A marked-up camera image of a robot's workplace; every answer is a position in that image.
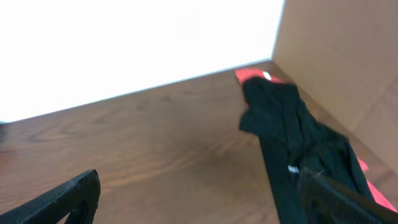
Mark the red cloth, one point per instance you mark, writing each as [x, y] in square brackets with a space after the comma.
[246, 73]

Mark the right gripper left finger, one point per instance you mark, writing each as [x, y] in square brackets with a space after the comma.
[76, 200]

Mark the black garment at right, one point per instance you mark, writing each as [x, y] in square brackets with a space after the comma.
[291, 138]

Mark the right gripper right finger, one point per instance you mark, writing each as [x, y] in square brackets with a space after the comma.
[325, 201]

